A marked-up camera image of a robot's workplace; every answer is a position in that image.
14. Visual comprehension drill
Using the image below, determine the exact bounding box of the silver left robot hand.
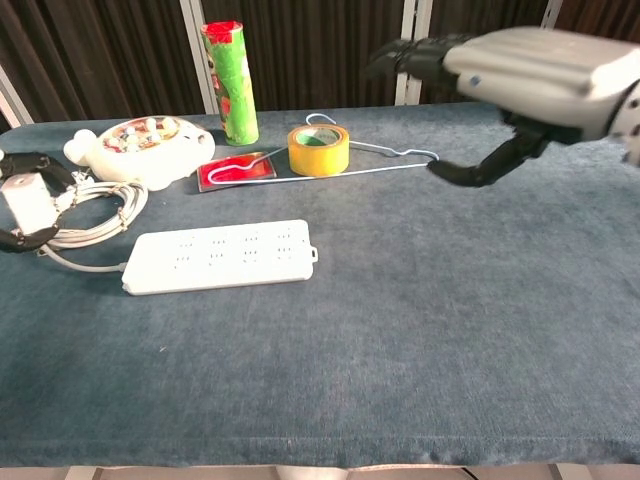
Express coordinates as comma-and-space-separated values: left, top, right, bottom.
0, 152, 76, 254

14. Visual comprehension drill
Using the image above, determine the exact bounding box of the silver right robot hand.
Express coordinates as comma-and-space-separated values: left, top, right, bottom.
362, 27, 640, 189

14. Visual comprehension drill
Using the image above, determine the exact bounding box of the white power strip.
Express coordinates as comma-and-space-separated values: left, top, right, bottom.
121, 218, 320, 297

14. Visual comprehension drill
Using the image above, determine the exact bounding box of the white toy with balls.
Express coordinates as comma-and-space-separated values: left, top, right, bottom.
63, 114, 217, 192

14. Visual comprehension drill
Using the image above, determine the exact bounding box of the green cylindrical snack can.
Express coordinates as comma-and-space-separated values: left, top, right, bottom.
200, 20, 260, 147

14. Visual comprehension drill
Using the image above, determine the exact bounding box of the red square tin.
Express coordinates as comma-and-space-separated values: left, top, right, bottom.
196, 151, 278, 194

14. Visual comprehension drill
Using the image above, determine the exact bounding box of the dark pleated curtain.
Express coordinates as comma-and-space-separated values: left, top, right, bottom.
0, 0, 640, 134

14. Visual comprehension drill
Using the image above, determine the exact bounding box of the yellow tape roll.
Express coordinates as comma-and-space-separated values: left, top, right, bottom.
287, 124, 351, 177

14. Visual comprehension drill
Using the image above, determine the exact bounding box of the blue table cloth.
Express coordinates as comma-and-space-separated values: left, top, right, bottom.
0, 102, 640, 469

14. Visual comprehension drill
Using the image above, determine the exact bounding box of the white frame post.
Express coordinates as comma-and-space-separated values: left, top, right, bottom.
179, 0, 222, 115
394, 0, 432, 106
542, 0, 564, 30
0, 64, 35, 129

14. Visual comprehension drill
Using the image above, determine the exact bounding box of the white cable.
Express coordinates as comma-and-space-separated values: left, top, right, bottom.
29, 169, 151, 275

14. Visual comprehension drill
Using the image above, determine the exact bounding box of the light blue wire hanger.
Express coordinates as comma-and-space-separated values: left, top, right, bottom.
207, 113, 441, 185

